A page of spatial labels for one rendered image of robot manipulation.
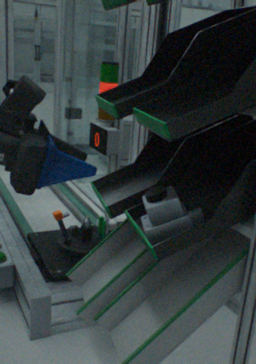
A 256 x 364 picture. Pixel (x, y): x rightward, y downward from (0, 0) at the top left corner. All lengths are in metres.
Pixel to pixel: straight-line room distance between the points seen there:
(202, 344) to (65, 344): 0.29
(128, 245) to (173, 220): 0.28
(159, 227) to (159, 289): 0.19
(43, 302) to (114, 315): 0.21
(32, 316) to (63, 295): 0.07
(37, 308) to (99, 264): 0.16
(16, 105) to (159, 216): 0.23
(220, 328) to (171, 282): 0.34
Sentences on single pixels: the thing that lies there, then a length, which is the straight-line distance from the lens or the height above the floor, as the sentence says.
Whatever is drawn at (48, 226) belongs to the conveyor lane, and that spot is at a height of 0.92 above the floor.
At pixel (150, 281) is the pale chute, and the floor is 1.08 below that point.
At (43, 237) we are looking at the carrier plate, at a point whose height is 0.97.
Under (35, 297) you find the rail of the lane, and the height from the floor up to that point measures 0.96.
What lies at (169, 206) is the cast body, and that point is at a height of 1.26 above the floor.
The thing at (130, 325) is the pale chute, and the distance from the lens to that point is 0.73.
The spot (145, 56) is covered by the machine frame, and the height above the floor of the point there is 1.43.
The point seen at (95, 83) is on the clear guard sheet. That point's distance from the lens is 1.36.
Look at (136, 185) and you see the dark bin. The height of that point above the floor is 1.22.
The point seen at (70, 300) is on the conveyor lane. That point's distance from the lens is 0.93.
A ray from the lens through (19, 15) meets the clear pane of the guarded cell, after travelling 2.28.
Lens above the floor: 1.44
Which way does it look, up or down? 17 degrees down
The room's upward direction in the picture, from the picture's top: 5 degrees clockwise
